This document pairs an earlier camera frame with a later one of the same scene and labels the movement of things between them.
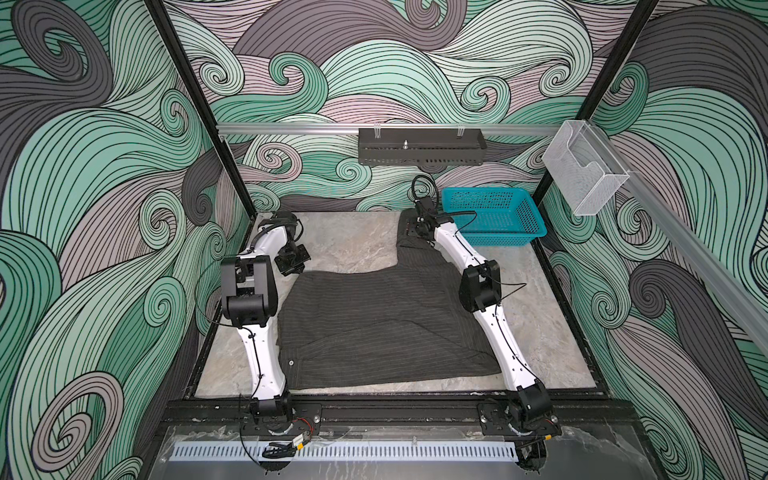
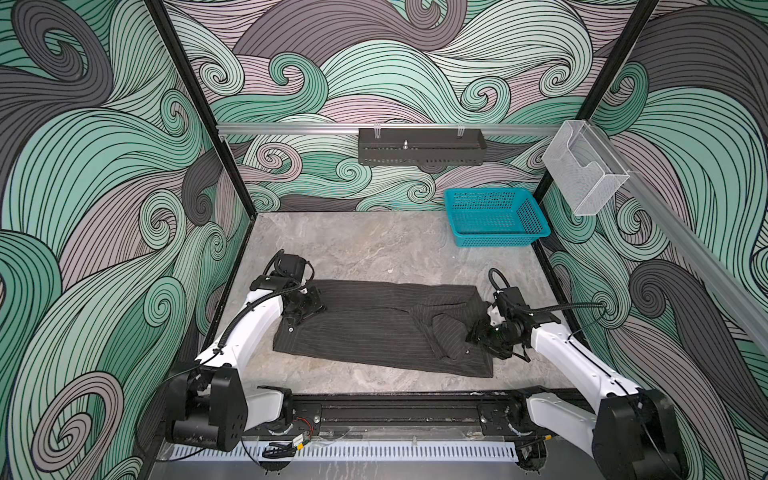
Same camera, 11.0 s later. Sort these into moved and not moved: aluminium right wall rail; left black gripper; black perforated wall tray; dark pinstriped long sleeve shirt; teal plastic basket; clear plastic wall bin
Moved: dark pinstriped long sleeve shirt; left black gripper
Not moved: black perforated wall tray; aluminium right wall rail; teal plastic basket; clear plastic wall bin
